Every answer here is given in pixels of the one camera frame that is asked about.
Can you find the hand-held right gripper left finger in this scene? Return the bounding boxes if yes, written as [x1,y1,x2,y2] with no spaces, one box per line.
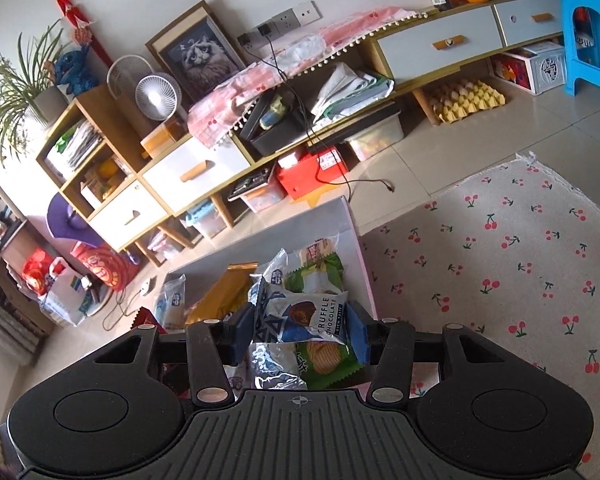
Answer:
[92,305,257,409]

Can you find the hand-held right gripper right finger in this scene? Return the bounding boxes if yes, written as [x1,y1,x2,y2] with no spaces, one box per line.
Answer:
[344,301,503,406]

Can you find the orange wafer packet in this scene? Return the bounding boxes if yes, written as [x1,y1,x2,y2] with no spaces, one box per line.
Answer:
[185,261,258,328]

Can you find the dark chocolate truffle packet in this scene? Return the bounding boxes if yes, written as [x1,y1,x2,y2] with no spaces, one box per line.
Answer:
[252,277,348,345]

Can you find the long white wafer packet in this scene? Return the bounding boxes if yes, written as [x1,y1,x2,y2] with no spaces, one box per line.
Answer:
[250,249,308,391]

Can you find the green chips packet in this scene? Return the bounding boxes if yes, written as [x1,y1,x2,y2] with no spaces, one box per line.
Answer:
[285,252,359,390]

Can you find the white bread packet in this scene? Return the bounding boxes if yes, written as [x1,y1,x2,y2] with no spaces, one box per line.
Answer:
[155,275,187,331]

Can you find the pink cardboard box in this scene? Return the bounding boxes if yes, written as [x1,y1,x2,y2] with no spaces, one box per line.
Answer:
[160,196,381,396]

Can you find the red snack packet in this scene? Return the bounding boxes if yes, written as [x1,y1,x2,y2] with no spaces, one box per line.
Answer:
[131,306,157,330]

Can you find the blue lid storage bin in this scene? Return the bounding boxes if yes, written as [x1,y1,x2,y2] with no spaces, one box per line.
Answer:
[185,199,228,238]

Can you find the small clear storage bin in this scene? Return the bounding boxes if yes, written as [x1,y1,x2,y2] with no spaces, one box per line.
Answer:
[240,187,286,213]

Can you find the flat black box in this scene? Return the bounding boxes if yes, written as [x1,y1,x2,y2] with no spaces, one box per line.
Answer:
[227,167,276,198]

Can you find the red printed bag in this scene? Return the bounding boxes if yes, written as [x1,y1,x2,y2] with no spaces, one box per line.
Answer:
[70,242,141,291]

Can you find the cherry print cloth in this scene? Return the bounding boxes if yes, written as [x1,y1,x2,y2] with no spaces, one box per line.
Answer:
[360,152,600,480]

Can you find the red cardboard box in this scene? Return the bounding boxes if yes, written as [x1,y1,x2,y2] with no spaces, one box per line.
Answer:
[275,146,351,202]

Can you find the wooden side cabinet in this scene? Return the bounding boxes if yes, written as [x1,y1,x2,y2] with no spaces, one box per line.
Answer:
[35,85,196,268]

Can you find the white shopping bag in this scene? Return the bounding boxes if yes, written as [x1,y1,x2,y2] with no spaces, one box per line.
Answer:
[40,257,93,326]

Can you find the large clear storage bin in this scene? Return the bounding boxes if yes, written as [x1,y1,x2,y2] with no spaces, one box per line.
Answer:
[347,117,406,161]

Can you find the black storage box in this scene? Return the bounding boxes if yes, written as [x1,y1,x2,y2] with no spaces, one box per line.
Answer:
[240,95,308,156]

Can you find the yellow storage box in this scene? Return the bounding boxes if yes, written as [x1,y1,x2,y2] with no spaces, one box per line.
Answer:
[140,122,191,158]

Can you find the purple hat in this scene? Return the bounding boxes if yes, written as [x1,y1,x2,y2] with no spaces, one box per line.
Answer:
[47,192,116,251]

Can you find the red gift bag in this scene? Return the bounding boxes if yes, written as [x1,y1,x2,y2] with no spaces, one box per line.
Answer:
[22,247,56,296]

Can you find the pink cherry tablecloth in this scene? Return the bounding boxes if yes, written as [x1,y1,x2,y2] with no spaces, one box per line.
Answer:
[187,6,433,148]

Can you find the pile of white bags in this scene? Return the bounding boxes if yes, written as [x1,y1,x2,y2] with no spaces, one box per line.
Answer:
[312,62,396,126]

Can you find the dark wooden bookshelf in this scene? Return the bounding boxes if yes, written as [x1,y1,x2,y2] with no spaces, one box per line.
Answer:
[0,160,56,366]

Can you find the stack of papers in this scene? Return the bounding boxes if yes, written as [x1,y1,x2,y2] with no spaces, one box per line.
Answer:
[47,120,103,171]

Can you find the small white desk fan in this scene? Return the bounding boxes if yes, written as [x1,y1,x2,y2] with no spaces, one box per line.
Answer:
[135,72,183,122]

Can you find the yellow egg tray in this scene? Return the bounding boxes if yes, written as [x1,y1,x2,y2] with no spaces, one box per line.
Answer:
[425,80,508,126]

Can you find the framed cat picture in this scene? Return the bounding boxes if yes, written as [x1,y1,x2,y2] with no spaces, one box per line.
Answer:
[145,0,248,106]

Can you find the white round fan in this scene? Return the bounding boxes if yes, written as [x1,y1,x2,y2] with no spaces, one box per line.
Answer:
[106,55,153,106]

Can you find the wooden TV cabinet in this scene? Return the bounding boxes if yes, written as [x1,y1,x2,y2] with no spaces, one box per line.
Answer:
[140,0,566,233]

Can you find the potted spider plant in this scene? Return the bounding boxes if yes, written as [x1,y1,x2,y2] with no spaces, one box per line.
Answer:
[0,20,73,166]

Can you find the blue plush toy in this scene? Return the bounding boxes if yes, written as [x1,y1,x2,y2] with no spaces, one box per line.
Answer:
[55,45,101,96]

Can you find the white patterned crate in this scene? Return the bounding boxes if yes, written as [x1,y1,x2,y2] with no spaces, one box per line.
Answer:
[490,42,568,96]

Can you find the black cable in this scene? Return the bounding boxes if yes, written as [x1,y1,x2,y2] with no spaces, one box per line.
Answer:
[257,25,396,201]

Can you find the wall power outlets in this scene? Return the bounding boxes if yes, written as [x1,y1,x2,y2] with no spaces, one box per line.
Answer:
[237,0,323,51]

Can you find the red chilli string decoration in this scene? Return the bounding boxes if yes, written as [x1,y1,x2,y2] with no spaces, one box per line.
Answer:
[30,0,113,66]

